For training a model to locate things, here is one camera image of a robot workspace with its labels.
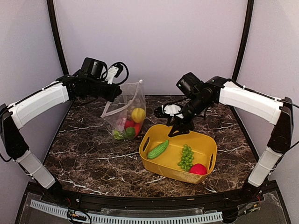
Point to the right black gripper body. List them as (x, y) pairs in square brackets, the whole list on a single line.
[(182, 124)]

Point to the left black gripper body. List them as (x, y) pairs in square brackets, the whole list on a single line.
[(109, 95)]

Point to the green toy cucumber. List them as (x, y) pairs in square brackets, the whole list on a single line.
[(158, 150)]

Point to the clear zip top bag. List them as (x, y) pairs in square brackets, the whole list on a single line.
[(116, 113)]

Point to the yellow plastic basket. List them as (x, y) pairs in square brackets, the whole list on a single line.
[(204, 150)]

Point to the green toy grapes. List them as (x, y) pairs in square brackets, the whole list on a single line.
[(186, 159)]

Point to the yellow toy apple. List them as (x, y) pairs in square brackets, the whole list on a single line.
[(138, 115)]

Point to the orange toy carrot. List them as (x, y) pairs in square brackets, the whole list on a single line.
[(137, 128)]

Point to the green toy leafy vegetable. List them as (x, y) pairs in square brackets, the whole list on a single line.
[(130, 132)]

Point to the red toy apple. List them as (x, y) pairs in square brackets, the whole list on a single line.
[(129, 123)]

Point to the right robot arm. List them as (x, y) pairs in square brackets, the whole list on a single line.
[(219, 90)]

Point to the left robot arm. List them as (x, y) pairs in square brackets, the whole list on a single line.
[(94, 79)]

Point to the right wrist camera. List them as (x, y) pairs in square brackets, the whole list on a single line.
[(167, 111)]

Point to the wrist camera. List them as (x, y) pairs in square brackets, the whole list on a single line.
[(114, 71), (167, 111)]

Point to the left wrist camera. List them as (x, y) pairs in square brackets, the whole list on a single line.
[(114, 71)]

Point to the black front rail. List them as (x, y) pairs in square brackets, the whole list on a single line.
[(83, 201)]

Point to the left black frame post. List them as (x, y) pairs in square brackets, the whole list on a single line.
[(56, 36)]

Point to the black frame post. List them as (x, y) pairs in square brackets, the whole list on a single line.
[(244, 38), (56, 36)]

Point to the white slotted cable duct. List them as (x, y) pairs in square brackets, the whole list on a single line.
[(108, 216)]

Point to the right black frame post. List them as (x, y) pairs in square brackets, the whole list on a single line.
[(244, 38)]

